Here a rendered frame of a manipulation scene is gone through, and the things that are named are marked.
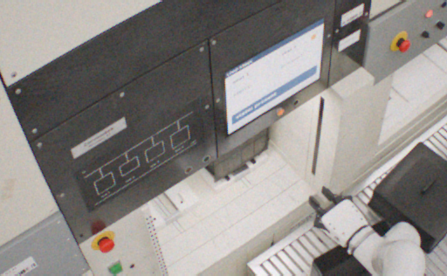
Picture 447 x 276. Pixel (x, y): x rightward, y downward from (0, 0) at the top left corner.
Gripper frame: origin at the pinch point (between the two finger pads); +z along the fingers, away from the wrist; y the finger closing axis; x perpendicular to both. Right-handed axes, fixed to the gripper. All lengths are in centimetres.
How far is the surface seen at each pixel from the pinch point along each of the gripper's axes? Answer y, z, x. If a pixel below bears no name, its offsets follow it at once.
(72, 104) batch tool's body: -51, 16, 64
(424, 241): 34, -21, -38
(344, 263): 9.2, -7.8, -42.0
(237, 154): -1.6, 34.8, -17.1
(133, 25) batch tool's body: -36, 16, 74
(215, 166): -10.1, 34.8, -15.8
